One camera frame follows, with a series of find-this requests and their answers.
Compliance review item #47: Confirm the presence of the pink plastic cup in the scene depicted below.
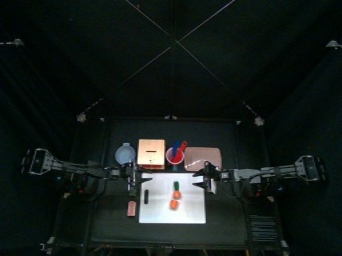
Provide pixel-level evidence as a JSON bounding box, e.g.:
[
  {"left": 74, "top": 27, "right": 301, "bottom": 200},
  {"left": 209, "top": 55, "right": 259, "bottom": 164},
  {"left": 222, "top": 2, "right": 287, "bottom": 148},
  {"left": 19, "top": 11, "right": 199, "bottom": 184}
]
[{"left": 165, "top": 147, "right": 186, "bottom": 166}]

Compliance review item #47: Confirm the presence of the white cutting board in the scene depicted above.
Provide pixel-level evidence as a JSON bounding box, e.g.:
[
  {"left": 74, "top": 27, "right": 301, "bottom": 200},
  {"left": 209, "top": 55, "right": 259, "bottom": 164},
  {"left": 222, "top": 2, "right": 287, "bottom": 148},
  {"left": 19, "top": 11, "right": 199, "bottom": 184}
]
[{"left": 138, "top": 172, "right": 209, "bottom": 225}]

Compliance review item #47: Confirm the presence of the wooden box with slot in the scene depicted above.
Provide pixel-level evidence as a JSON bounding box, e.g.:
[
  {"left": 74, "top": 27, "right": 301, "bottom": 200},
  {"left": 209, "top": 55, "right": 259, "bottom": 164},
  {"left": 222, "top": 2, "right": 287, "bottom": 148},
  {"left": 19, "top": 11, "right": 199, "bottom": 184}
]
[{"left": 137, "top": 138, "right": 167, "bottom": 171}]

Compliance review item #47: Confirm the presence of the red utensil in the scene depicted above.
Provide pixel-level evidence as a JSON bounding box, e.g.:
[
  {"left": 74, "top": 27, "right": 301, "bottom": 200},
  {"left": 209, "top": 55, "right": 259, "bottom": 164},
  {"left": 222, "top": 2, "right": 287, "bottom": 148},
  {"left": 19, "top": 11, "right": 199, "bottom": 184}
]
[{"left": 177, "top": 140, "right": 190, "bottom": 160}]

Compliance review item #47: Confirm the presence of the toy carrot top with leaves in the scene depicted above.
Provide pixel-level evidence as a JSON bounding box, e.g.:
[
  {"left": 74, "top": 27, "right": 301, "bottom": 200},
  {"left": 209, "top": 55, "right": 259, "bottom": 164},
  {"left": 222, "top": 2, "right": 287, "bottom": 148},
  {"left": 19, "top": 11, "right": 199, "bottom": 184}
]
[{"left": 173, "top": 180, "right": 183, "bottom": 201}]

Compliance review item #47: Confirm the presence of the white text label sticker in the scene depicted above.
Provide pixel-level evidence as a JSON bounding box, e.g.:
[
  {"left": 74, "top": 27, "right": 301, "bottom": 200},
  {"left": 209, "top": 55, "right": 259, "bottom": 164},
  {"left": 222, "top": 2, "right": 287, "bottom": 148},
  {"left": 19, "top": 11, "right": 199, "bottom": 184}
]
[{"left": 249, "top": 213, "right": 279, "bottom": 245}]

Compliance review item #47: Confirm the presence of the blue utensil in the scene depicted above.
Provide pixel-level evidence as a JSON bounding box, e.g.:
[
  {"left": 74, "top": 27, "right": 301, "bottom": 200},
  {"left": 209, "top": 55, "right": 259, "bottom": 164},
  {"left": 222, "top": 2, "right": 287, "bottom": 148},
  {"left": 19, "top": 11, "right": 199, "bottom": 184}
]
[{"left": 171, "top": 140, "right": 183, "bottom": 158}]

